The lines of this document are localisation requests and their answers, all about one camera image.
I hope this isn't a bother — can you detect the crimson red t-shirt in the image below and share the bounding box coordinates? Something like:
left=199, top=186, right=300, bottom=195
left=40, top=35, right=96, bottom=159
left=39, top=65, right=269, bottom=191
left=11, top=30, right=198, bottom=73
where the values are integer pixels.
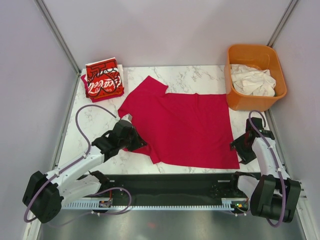
left=118, top=76, right=240, bottom=169

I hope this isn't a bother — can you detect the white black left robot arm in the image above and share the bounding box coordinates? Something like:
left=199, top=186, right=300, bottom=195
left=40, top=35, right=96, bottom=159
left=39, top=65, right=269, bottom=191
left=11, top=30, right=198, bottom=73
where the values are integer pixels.
left=22, top=119, right=147, bottom=224

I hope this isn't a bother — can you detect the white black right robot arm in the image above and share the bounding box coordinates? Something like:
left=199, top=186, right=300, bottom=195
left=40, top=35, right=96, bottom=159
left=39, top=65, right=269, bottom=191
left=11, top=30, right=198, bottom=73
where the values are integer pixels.
left=229, top=117, right=301, bottom=223

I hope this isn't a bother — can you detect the red Coca-Cola folded shirt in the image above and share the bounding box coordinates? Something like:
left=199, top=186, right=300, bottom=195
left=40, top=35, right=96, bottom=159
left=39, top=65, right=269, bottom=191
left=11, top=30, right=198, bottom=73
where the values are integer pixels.
left=84, top=57, right=124, bottom=101

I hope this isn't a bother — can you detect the white crumpled cloth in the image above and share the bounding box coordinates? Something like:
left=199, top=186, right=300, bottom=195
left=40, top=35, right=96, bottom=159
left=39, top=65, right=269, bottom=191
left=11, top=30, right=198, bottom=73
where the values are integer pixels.
left=230, top=64, right=276, bottom=97

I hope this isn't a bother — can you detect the orange plastic basket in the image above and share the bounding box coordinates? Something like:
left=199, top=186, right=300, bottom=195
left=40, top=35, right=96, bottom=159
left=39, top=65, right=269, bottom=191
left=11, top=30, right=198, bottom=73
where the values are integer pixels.
left=224, top=44, right=287, bottom=112

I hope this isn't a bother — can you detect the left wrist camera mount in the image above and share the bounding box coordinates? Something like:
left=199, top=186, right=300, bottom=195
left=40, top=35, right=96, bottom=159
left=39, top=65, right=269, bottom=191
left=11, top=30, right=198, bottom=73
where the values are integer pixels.
left=126, top=114, right=133, bottom=122

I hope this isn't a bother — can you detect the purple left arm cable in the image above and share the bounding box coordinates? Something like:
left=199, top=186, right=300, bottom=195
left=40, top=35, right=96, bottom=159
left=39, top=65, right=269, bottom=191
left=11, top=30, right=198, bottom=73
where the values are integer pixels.
left=24, top=104, right=133, bottom=223

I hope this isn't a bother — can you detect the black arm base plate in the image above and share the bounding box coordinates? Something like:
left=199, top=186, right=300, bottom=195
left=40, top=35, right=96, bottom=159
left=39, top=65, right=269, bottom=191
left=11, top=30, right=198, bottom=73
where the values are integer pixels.
left=99, top=173, right=246, bottom=205

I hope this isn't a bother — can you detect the aluminium frame rail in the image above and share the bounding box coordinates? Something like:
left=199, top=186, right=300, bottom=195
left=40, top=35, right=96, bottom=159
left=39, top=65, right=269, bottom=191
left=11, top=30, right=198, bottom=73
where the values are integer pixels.
left=34, top=179, right=309, bottom=201

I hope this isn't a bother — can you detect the white slotted cable duct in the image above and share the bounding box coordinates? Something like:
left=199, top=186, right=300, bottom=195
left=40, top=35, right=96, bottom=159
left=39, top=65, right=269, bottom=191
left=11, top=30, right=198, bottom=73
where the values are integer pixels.
left=62, top=198, right=250, bottom=211

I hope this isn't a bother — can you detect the left aluminium corner post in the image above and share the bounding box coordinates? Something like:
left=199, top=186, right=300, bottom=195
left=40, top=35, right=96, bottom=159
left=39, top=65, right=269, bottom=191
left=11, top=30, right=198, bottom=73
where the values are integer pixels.
left=34, top=0, right=81, bottom=76

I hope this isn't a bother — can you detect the aluminium corner post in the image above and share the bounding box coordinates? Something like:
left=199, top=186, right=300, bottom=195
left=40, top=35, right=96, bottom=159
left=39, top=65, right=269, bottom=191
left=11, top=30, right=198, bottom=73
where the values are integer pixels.
left=266, top=0, right=300, bottom=48
left=34, top=0, right=81, bottom=76

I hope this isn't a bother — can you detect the right aluminium corner post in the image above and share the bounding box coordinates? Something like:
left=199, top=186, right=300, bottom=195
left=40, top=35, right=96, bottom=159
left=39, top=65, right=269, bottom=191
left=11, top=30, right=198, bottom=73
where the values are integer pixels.
left=266, top=0, right=300, bottom=48

